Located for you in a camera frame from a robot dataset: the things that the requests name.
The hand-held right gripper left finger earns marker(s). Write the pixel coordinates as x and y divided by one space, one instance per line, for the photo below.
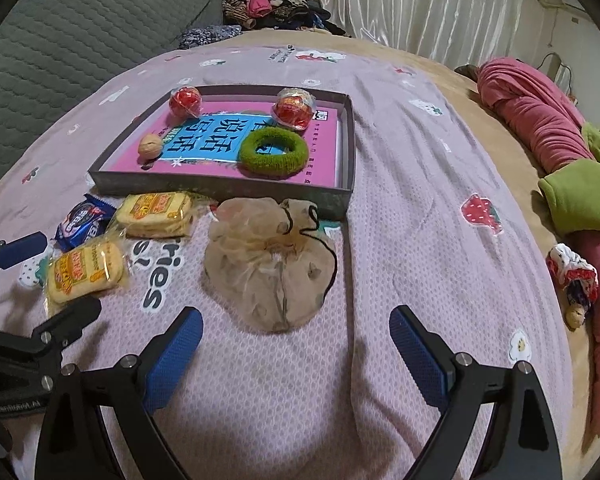
175 355

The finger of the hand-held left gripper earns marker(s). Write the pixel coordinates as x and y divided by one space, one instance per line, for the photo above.
70 322
20 250

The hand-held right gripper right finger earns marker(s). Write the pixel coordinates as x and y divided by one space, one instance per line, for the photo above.
420 355

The yellow snack cake packet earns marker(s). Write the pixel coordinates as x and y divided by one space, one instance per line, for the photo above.
82 270
152 212

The blue cookie packet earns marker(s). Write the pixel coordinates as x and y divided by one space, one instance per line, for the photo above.
82 222

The walnut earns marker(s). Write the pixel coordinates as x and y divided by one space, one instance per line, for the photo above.
151 147

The grey shallow cardboard box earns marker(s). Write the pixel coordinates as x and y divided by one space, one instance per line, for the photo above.
230 190

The red ball candy packet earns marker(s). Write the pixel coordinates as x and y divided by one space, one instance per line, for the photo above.
292 107
185 101

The pink printed blanket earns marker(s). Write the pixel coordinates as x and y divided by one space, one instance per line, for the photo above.
405 185

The red white patterned cloth toy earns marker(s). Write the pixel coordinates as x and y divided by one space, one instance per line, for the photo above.
570 270

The grey quilted headboard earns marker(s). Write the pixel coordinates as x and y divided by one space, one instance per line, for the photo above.
80 35

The pink quilt with green lining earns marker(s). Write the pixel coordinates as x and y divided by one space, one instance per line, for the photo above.
520 100

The blue floral cloth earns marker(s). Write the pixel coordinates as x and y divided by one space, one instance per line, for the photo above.
205 36

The dark brown cloth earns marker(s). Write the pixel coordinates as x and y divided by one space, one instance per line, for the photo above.
467 71

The metal chair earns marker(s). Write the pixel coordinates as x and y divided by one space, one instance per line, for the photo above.
551 54

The white curtain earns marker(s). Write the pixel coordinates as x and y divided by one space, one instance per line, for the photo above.
430 0

